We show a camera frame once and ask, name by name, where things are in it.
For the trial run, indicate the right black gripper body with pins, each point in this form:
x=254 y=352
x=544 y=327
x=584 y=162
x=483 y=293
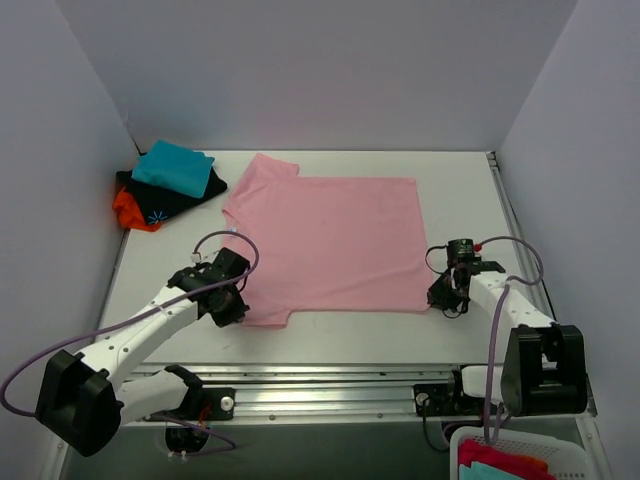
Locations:
x=441 y=295

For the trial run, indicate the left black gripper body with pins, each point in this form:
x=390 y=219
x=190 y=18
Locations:
x=230 y=307

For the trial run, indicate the pink t-shirt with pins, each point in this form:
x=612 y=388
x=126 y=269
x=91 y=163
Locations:
x=327 y=243

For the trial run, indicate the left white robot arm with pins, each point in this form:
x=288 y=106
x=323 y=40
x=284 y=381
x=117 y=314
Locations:
x=87 y=396

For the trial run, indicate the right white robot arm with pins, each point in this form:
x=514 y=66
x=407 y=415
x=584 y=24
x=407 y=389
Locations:
x=535 y=366

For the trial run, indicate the black folded t-shirt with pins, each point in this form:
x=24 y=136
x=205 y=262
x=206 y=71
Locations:
x=159 y=205

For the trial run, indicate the orange folded t-shirt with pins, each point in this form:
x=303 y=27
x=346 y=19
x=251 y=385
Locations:
x=128 y=213

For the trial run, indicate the teal folded t-shirt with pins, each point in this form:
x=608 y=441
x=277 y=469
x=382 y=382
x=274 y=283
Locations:
x=175 y=168

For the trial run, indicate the red shirt in basket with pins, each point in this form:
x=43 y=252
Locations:
x=471 y=451

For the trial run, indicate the teal shirt in basket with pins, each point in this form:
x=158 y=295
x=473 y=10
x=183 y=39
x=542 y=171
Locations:
x=480 y=471

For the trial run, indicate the orange shirt in basket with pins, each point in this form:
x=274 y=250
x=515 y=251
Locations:
x=534 y=462

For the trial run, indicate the white laundry basket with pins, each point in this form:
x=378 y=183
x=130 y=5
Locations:
x=565 y=459

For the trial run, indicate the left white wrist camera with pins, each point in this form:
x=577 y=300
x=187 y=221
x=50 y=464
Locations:
x=198 y=257

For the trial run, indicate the aluminium rail frame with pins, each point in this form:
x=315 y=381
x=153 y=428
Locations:
x=324 y=367

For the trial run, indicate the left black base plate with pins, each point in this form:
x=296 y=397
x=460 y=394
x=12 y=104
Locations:
x=220 y=402

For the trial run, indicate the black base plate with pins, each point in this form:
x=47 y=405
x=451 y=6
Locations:
x=445 y=399
x=220 y=402

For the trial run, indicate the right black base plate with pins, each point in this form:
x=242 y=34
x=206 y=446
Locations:
x=445 y=399

